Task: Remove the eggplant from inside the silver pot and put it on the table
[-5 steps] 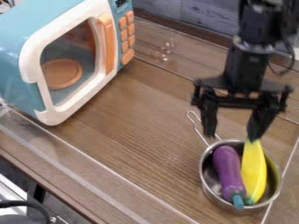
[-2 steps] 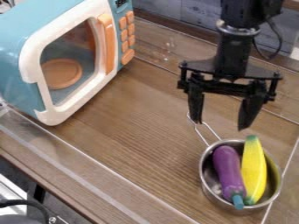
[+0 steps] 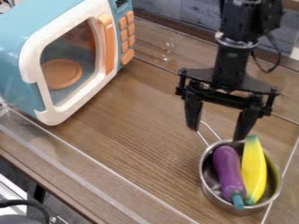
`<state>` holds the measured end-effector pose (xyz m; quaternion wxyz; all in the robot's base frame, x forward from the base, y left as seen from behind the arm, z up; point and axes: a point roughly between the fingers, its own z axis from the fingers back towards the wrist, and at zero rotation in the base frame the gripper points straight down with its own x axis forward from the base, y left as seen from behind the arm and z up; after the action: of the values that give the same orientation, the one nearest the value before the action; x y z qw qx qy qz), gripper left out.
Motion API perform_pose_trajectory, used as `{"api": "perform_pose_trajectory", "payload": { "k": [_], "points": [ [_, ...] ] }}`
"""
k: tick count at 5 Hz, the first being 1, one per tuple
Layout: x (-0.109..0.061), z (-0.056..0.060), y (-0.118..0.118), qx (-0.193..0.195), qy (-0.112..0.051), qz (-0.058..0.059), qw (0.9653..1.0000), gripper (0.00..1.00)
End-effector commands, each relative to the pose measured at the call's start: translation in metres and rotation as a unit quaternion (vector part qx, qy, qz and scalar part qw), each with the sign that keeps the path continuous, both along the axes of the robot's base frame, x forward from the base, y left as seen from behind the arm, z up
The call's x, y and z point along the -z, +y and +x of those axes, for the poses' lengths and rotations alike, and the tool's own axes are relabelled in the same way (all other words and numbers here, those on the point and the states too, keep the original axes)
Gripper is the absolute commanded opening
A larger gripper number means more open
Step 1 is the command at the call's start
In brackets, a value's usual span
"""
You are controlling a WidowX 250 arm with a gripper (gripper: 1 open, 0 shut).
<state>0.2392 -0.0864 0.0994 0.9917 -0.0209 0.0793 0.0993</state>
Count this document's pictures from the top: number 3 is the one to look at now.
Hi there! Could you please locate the orange microwave turntable plate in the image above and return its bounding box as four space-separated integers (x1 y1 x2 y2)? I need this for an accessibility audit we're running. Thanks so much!
42 58 83 89

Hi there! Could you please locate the silver pot with wire handle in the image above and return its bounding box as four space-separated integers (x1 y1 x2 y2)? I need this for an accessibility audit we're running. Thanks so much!
194 120 283 215

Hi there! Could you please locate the black cable bottom left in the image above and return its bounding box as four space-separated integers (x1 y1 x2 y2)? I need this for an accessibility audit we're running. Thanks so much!
0 200 54 224

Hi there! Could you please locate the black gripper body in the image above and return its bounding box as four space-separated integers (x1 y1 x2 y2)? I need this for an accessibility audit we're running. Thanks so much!
176 40 278 117

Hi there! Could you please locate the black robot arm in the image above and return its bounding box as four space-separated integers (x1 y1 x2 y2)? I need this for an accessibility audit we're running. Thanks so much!
176 0 283 141

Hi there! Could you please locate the blue toy microwave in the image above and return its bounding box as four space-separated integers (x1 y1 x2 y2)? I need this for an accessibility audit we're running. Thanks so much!
0 0 136 126

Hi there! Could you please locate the yellow toy corn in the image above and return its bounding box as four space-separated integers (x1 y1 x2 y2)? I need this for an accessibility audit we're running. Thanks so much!
242 135 267 206

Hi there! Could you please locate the purple toy eggplant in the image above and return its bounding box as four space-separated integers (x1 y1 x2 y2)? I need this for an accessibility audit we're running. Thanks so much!
212 145 247 210

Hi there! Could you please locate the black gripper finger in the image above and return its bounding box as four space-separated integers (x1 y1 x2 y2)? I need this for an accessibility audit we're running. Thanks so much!
232 104 262 141
184 91 203 131

